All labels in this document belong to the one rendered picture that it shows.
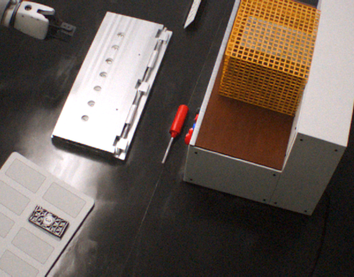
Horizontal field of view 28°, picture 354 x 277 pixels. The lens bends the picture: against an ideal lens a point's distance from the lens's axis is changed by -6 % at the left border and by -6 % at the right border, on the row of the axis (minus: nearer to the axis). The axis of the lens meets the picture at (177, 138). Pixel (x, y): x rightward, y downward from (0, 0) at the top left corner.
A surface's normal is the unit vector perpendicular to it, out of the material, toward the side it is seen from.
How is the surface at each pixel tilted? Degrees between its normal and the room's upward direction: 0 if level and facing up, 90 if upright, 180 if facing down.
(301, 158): 90
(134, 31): 0
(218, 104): 0
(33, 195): 0
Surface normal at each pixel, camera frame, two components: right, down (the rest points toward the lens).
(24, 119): 0.07, -0.50
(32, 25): -0.22, 0.82
